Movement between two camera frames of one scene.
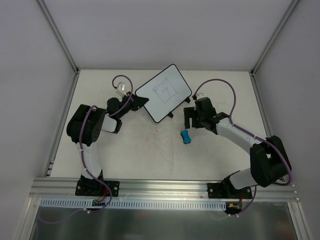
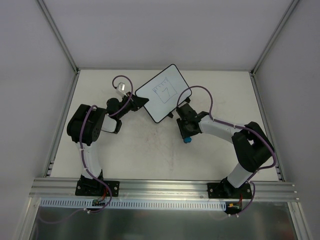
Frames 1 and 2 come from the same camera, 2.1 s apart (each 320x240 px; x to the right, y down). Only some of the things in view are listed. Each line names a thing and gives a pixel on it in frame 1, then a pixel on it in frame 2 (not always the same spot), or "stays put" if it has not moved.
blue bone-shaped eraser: (186, 139) stays put
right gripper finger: (196, 122) to (194, 133)
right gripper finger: (188, 112) to (181, 127)
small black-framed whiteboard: (165, 92) stays put
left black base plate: (94, 188) stays put
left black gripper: (133, 103) stays put
